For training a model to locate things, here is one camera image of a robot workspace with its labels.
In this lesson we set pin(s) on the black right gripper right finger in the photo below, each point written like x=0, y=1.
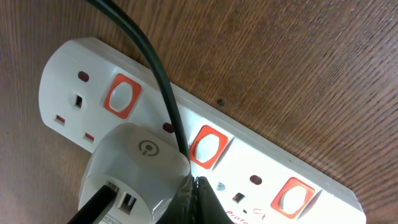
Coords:
x=208, y=208

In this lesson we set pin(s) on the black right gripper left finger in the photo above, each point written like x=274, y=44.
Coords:
x=181, y=208

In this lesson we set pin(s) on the white USB charger plug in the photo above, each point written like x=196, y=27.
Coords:
x=145, y=171

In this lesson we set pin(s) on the white power strip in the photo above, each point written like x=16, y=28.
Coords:
x=88, y=88

